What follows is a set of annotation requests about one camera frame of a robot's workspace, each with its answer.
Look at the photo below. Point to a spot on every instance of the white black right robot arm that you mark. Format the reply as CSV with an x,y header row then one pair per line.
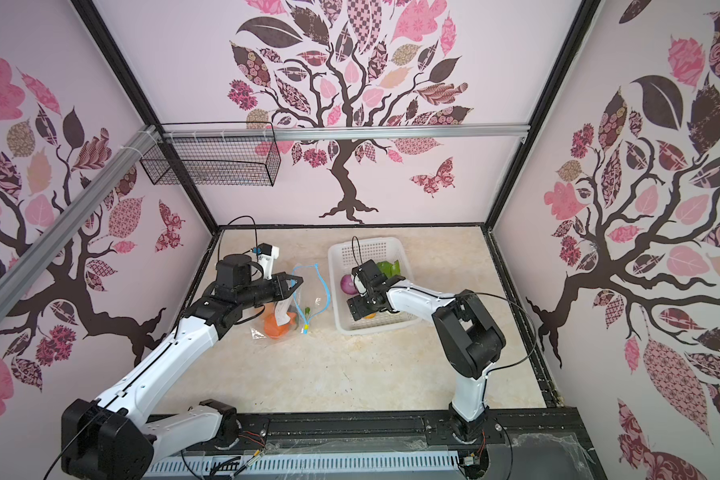
x,y
470,338

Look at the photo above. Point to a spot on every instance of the clear blue-zipper zip bag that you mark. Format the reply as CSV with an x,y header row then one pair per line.
x,y
314,293

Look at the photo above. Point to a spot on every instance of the orange toy pumpkin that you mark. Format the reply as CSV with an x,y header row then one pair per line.
x,y
275,331

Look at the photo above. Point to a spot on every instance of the green toy cabbage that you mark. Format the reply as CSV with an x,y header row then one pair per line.
x,y
389,269

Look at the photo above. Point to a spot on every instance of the white perforated plastic basket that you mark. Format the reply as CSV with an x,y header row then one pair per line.
x,y
342,258

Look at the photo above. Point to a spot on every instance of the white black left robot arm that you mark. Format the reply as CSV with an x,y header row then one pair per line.
x,y
113,436

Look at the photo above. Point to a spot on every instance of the purple toy onion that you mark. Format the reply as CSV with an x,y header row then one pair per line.
x,y
348,286

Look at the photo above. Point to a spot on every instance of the aluminium rail left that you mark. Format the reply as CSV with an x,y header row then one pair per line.
x,y
17,280

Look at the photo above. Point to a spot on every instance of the white slotted cable duct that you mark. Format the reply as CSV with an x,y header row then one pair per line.
x,y
302,465

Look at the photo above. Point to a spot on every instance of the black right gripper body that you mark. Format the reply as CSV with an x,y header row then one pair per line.
x,y
363,305

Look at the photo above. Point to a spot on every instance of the aluminium rail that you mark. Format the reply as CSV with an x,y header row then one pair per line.
x,y
17,280
348,132

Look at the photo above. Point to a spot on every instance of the aluminium rail back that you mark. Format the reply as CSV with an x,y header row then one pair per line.
x,y
348,132

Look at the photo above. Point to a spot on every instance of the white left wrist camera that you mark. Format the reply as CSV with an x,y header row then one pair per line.
x,y
266,255

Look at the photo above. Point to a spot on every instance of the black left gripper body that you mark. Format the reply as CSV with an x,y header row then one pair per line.
x,y
259,292

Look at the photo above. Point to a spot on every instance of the black base platform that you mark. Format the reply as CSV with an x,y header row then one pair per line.
x,y
550,443

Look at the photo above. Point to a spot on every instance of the black wire mesh basket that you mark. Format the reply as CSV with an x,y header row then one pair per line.
x,y
236,153

